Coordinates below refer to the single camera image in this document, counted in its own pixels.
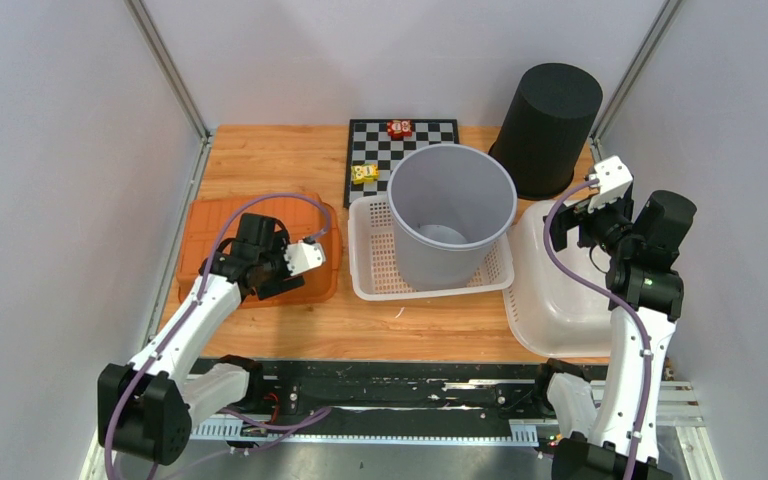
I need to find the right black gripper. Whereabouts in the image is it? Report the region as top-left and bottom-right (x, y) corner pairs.
(543, 188), (639, 258)

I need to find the orange plastic tub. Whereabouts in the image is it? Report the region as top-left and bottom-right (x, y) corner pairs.
(175, 193), (342, 309)

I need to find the white perforated basket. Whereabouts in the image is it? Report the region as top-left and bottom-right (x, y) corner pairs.
(348, 195), (515, 302)

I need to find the black ribbed bin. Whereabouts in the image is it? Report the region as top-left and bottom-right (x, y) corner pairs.
(488, 63), (603, 200)

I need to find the large white plastic tub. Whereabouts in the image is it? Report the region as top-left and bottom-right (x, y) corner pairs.
(504, 200), (611, 358)

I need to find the grey bin black liner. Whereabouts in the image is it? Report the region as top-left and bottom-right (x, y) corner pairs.
(386, 144), (517, 291)

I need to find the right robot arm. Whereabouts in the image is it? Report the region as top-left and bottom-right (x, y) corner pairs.
(530, 190), (697, 479)

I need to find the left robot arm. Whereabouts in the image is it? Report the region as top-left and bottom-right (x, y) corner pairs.
(97, 213), (326, 466)

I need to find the yellow toy block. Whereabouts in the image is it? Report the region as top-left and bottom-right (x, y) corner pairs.
(350, 163), (380, 185)

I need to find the black white chessboard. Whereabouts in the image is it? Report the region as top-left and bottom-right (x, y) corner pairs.
(343, 119), (460, 209)

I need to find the red toy block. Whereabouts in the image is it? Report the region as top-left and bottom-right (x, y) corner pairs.
(386, 119), (414, 140)

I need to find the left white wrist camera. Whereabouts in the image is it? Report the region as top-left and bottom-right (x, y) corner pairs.
(284, 241), (326, 277)

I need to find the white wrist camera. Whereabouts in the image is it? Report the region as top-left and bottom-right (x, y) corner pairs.
(587, 155), (633, 213)
(284, 241), (326, 277)

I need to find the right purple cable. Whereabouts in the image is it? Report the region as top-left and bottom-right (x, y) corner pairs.
(542, 177), (654, 480)

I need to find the purple cable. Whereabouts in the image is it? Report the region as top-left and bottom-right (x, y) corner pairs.
(542, 177), (654, 480)
(103, 192), (332, 480)

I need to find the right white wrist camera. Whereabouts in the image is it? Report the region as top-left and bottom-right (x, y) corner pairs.
(587, 155), (633, 213)

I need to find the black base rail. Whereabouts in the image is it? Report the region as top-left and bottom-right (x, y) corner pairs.
(158, 357), (697, 448)

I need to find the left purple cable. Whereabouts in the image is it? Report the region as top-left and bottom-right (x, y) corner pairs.
(103, 192), (332, 480)

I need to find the right aluminium frame post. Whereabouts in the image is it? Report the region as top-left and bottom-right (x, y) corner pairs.
(588, 0), (684, 163)

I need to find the aluminium frame post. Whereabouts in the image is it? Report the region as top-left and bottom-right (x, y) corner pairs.
(125, 0), (214, 144)
(588, 0), (684, 163)

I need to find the left aluminium frame post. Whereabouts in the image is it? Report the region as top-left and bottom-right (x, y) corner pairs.
(125, 0), (214, 144)

